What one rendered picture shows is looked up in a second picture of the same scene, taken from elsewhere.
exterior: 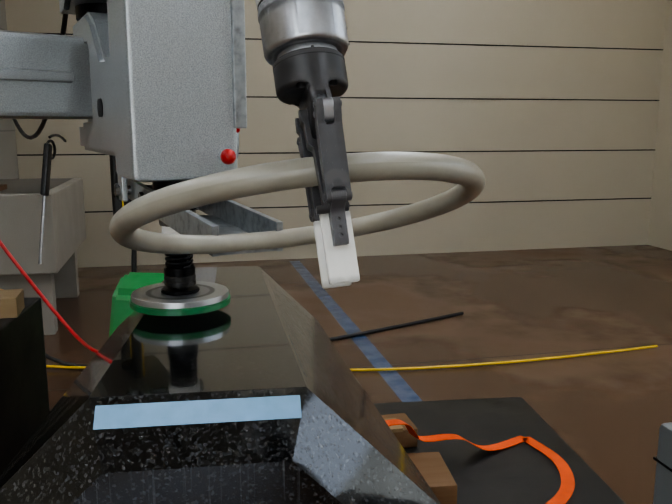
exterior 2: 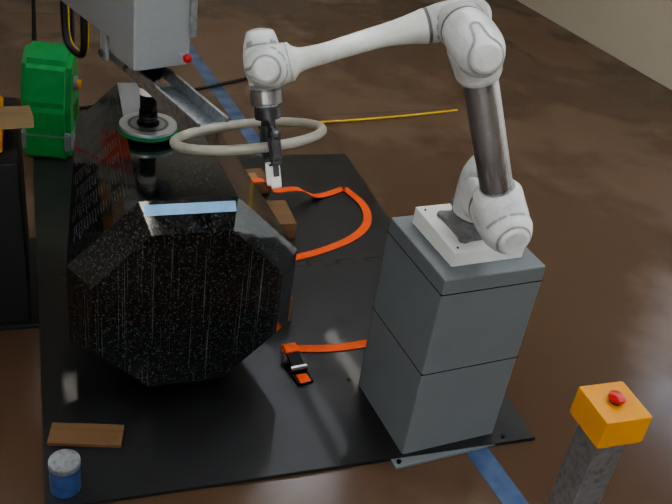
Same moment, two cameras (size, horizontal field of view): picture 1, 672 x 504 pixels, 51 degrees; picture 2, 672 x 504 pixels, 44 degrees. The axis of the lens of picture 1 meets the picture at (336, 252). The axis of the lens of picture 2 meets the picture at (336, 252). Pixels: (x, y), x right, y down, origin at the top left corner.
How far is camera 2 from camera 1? 1.82 m
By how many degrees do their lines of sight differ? 27
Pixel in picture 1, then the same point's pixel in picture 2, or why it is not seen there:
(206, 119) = (174, 33)
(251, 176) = (246, 150)
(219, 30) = not seen: outside the picture
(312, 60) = (270, 113)
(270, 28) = (255, 99)
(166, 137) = (152, 46)
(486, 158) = not seen: outside the picture
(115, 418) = (153, 211)
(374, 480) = (266, 237)
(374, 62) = not seen: outside the picture
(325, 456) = (246, 227)
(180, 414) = (182, 209)
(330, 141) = (276, 145)
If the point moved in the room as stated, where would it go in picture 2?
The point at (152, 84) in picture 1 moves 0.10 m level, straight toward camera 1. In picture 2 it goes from (146, 17) to (154, 27)
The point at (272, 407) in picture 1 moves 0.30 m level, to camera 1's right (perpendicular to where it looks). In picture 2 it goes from (223, 206) to (309, 208)
